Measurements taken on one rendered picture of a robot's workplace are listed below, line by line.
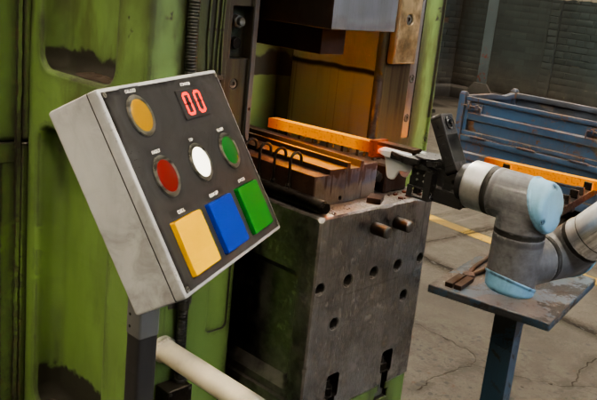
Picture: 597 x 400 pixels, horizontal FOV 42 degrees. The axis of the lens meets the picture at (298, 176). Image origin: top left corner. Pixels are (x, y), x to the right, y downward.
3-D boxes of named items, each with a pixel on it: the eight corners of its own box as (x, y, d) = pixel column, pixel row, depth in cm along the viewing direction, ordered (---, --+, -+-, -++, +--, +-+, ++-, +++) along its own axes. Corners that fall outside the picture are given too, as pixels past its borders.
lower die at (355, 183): (373, 196, 169) (378, 158, 167) (311, 208, 155) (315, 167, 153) (245, 153, 197) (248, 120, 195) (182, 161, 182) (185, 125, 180)
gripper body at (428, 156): (401, 194, 150) (454, 212, 142) (408, 151, 147) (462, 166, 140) (424, 189, 155) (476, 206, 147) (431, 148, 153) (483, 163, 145)
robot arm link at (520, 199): (537, 243, 130) (548, 186, 127) (473, 221, 138) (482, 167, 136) (561, 234, 137) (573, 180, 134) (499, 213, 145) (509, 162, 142)
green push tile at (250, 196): (274, 221, 123) (256, 178, 122) (256, 234, 116) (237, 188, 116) (264, 225, 124) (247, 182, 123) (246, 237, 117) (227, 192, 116)
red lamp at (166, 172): (187, 192, 102) (189, 160, 101) (158, 196, 98) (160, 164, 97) (172, 187, 104) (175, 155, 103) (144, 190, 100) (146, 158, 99)
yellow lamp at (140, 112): (162, 132, 101) (163, 100, 100) (131, 135, 98) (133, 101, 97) (147, 128, 103) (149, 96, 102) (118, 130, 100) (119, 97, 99)
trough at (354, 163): (362, 166, 164) (363, 160, 164) (346, 169, 160) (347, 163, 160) (233, 127, 191) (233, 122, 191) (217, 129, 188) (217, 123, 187)
